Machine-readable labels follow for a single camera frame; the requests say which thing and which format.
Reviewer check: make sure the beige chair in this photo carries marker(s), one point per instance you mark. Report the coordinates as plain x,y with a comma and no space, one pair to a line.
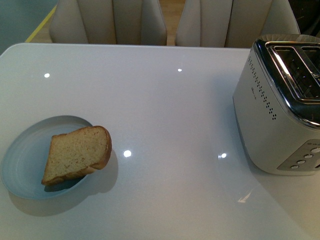
123,22
233,23

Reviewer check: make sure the slice of brown bread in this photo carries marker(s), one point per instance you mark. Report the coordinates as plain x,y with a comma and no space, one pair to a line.
76,154

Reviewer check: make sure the silver two-slot toaster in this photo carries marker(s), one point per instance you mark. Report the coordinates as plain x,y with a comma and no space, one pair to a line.
277,104

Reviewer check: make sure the beige chair on right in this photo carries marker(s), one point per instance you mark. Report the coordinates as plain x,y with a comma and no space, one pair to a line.
233,23

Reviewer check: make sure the light blue round plate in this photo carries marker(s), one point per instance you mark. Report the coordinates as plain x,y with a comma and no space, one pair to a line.
24,162

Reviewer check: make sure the beige chair on left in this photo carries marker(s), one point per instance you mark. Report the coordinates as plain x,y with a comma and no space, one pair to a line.
123,22

